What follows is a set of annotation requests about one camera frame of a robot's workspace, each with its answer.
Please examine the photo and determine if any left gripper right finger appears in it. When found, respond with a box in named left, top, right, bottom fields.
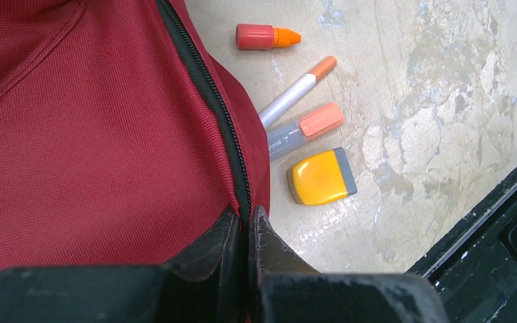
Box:
left=249, top=206, right=448, bottom=322

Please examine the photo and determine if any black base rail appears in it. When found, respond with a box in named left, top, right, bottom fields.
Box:
left=410, top=167, right=517, bottom=322

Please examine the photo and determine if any white orange marker pen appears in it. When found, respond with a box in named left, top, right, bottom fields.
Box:
left=259, top=56, right=337, bottom=129

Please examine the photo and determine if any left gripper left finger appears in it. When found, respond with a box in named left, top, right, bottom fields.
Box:
left=0, top=210, right=241, bottom=322

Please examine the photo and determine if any grey orange highlighter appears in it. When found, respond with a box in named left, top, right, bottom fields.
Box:
left=267, top=103, right=345, bottom=162

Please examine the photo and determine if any red orange crayon marker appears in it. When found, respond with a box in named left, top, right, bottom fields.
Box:
left=235, top=24, right=302, bottom=50

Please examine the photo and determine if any red student backpack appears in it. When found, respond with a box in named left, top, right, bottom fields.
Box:
left=0, top=0, right=272, bottom=299

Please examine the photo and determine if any yellow grey correction tape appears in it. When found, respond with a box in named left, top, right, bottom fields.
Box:
left=287, top=147, right=357, bottom=205

